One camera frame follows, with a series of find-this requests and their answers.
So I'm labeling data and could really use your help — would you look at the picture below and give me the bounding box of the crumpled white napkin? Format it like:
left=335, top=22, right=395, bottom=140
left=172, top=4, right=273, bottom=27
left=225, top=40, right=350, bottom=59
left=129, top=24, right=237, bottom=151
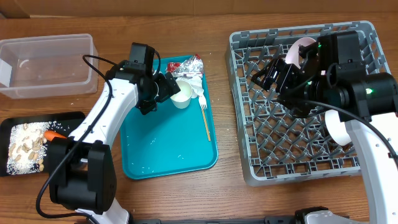
left=182, top=75, right=204, bottom=98

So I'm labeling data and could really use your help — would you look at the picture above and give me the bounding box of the clear plastic storage bin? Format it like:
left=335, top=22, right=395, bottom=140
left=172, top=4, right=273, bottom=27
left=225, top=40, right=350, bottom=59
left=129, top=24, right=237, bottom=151
left=1, top=34, right=98, bottom=99

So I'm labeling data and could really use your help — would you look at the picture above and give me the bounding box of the crumpled silver foil wrapper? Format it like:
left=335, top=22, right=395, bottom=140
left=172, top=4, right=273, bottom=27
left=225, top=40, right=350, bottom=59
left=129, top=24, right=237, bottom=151
left=166, top=55, right=204, bottom=78

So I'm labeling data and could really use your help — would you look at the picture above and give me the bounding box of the white round plate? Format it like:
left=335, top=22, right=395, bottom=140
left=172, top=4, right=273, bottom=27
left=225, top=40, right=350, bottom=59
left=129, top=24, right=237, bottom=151
left=285, top=37, right=316, bottom=70

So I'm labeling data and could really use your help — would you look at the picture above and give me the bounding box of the pile of rice and peanuts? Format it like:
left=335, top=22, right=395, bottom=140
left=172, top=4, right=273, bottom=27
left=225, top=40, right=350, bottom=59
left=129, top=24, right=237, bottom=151
left=6, top=121, right=63, bottom=175

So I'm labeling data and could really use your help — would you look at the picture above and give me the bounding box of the teal plastic serving tray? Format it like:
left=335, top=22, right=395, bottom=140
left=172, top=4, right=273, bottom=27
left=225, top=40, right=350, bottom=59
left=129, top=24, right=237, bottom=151
left=119, top=55, right=219, bottom=180

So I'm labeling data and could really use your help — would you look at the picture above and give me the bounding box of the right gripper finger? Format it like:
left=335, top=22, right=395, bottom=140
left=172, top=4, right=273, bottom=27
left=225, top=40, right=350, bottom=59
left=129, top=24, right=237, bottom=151
left=251, top=63, right=280, bottom=91
left=298, top=43, right=320, bottom=67

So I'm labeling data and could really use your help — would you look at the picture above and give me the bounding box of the white plastic fork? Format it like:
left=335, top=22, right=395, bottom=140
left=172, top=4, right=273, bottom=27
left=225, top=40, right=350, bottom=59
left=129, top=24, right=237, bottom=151
left=197, top=77, right=208, bottom=110

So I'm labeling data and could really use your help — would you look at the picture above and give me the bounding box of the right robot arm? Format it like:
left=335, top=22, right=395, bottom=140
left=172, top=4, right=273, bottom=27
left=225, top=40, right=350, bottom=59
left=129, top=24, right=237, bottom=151
left=251, top=31, right=397, bottom=223

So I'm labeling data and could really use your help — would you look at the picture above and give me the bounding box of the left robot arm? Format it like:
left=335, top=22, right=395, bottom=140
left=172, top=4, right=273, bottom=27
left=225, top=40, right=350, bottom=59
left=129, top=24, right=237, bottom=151
left=35, top=43, right=180, bottom=223

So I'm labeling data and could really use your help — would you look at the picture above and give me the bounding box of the white bowl with peanuts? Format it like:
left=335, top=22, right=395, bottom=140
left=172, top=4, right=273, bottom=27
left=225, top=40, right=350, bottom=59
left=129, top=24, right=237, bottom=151
left=325, top=110, right=351, bottom=146

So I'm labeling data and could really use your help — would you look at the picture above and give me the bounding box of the white paper cup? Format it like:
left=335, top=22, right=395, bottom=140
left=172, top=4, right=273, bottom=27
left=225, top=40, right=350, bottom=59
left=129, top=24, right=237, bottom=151
left=170, top=80, right=193, bottom=109

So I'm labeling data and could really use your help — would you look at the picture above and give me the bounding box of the grey plastic dishwasher rack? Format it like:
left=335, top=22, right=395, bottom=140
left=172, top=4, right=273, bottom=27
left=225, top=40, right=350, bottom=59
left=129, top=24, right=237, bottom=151
left=226, top=21, right=389, bottom=187

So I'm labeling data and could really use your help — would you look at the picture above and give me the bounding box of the wooden chopstick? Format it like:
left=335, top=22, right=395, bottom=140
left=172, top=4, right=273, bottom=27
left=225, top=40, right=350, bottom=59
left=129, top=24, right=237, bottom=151
left=201, top=109, right=211, bottom=142

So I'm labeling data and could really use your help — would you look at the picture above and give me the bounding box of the orange carrot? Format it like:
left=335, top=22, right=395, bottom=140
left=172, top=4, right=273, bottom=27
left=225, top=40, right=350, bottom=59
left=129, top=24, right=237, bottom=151
left=44, top=131, right=66, bottom=141

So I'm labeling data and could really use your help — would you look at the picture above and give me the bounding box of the black rectangular waste tray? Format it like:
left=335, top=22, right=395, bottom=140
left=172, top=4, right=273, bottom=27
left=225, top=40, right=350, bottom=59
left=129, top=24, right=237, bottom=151
left=1, top=111, right=85, bottom=177

